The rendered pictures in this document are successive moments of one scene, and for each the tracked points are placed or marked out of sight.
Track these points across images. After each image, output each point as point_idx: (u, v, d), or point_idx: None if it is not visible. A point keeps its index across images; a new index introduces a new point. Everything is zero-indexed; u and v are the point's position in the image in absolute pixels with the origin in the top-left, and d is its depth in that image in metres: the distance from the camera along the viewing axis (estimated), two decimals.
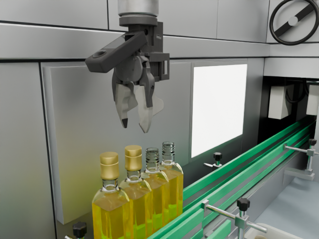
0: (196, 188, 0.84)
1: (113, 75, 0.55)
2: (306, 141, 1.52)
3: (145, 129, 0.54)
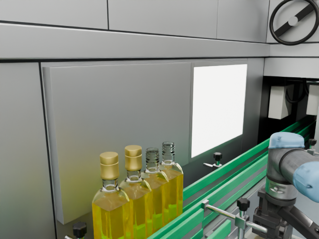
0: (196, 188, 0.84)
1: None
2: (306, 141, 1.52)
3: None
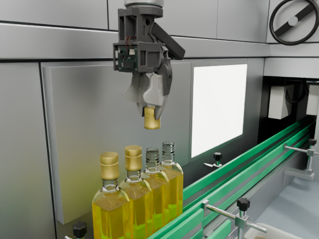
0: (196, 188, 0.84)
1: (171, 68, 0.54)
2: (306, 141, 1.52)
3: (142, 114, 0.59)
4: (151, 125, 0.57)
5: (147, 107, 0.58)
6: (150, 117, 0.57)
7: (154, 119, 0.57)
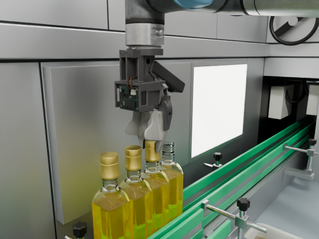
0: (196, 188, 0.84)
1: (171, 104, 0.55)
2: (306, 141, 1.52)
3: (143, 146, 0.60)
4: (151, 158, 0.59)
5: (148, 141, 0.59)
6: (151, 151, 0.59)
7: (154, 152, 0.59)
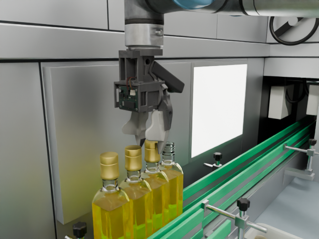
0: (196, 188, 0.84)
1: (170, 103, 0.55)
2: (306, 141, 1.52)
3: (140, 145, 0.61)
4: (151, 159, 0.59)
5: (147, 141, 0.59)
6: (150, 151, 0.59)
7: (154, 153, 0.59)
